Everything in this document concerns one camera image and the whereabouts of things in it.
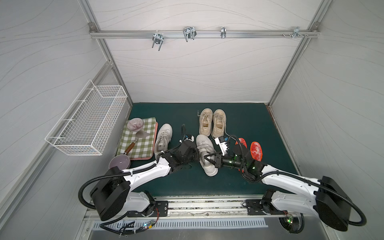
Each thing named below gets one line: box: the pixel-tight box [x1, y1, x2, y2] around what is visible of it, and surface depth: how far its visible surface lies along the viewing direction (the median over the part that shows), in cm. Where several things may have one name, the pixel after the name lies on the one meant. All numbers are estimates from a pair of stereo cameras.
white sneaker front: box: [196, 134, 219, 177], surface depth 82 cm
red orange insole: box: [235, 137, 248, 149], surface depth 100 cm
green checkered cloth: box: [116, 117, 156, 159], surface depth 100 cm
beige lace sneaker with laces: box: [212, 108, 230, 138], surface depth 103 cm
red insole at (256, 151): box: [250, 141, 263, 162], surface depth 96 cm
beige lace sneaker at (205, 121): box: [197, 107, 213, 137], surface depth 103 cm
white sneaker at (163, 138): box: [154, 123, 173, 160], surface depth 92 cm
